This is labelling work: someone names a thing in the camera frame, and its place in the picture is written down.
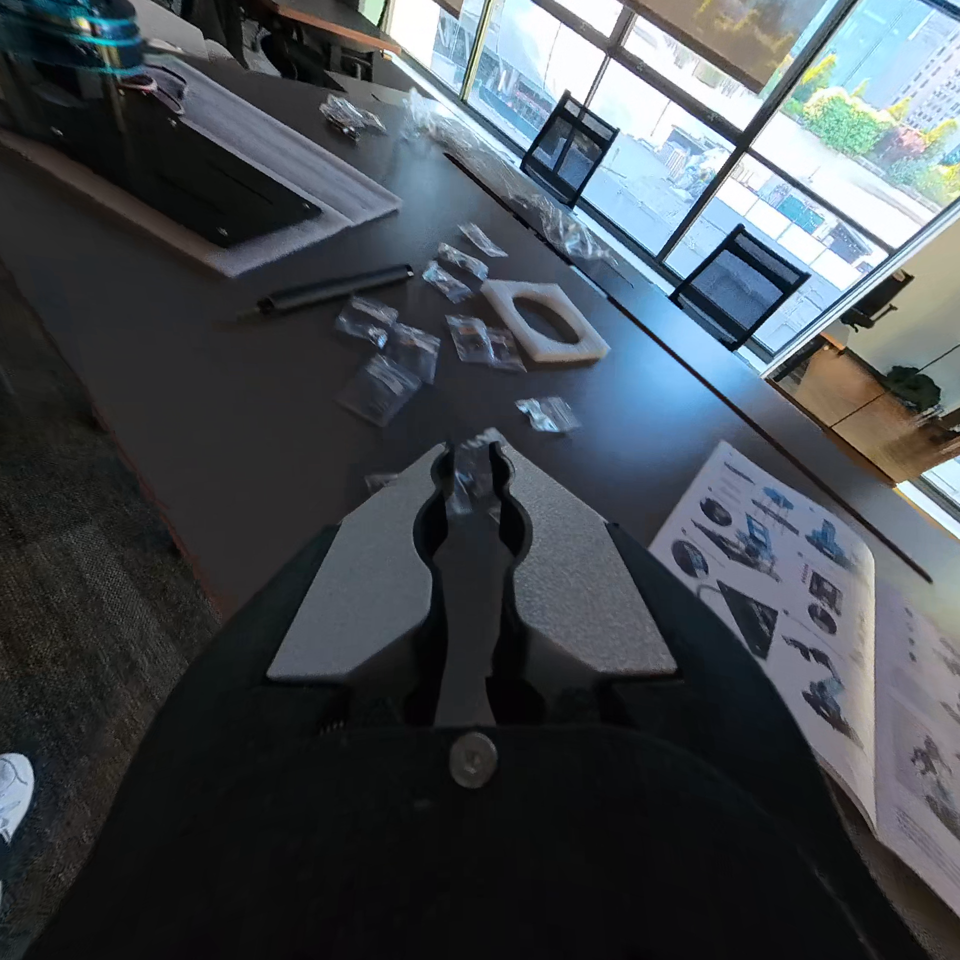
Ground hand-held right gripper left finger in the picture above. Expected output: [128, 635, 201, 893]
[266, 441, 456, 727]

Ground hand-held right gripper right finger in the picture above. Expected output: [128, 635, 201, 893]
[487, 441, 679, 727]

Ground small clear screw pouch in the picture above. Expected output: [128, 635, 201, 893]
[441, 427, 513, 526]

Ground adjoining dark desk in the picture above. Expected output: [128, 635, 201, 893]
[371, 78, 960, 594]

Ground dark work desk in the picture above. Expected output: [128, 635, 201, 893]
[0, 45, 960, 960]

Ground dark office desk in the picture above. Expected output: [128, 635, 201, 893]
[255, 0, 404, 60]

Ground printed instruction manual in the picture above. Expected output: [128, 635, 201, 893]
[648, 440, 960, 897]

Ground scatter of clear screw bags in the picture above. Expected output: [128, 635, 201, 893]
[333, 222, 584, 494]

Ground black screwdriver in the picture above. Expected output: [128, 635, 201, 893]
[236, 264, 415, 320]

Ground black mesh chair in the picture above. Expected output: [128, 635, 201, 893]
[519, 90, 620, 211]
[667, 223, 811, 352]

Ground crumpled clear plastic wrap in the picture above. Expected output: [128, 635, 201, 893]
[401, 88, 620, 265]

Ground person's white shoe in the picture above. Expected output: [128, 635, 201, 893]
[0, 753, 36, 849]

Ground white foam sheet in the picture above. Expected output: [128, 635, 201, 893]
[0, 56, 404, 280]

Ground clear bag of dark parts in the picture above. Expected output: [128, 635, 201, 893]
[318, 93, 389, 141]

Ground beige roller blind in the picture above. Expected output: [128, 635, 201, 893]
[622, 0, 837, 91]

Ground white foam ring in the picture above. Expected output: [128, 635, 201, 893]
[480, 279, 610, 369]

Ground large window wall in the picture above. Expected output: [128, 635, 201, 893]
[386, 0, 960, 376]

